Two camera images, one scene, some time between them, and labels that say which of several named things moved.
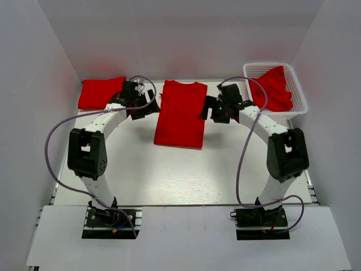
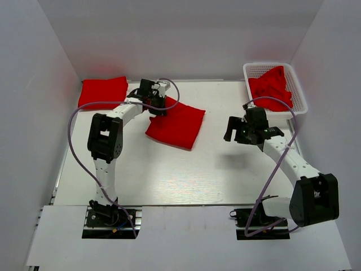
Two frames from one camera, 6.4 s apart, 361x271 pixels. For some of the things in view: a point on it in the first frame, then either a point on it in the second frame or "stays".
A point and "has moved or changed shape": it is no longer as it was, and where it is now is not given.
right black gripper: [212, 102] -> [234, 122]
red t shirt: [179, 122] has moved or changed shape
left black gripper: [150, 108] -> [162, 99]
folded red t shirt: [96, 94] stays
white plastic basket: [299, 105] stays
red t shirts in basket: [268, 91] stays
